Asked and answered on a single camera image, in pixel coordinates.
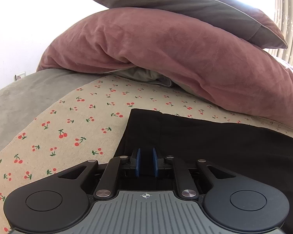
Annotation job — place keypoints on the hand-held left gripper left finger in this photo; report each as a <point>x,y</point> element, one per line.
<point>138,162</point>

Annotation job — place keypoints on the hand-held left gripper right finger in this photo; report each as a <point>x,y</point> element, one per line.
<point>155,162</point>

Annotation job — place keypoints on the black pants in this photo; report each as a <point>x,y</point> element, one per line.
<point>210,146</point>

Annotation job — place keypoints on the cherry print bed sheet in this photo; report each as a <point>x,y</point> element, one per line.
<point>75,117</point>

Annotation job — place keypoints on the long pink duvet roll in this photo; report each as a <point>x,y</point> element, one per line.
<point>161,53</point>

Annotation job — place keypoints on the grey plush blanket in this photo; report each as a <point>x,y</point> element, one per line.
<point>26,95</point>

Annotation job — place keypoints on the pink and grey pillow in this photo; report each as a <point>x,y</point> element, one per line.
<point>185,2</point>

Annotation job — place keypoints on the beige curtain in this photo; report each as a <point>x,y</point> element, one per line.
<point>287,9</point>

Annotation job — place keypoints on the white wall socket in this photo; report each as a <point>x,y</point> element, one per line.
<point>20,76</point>

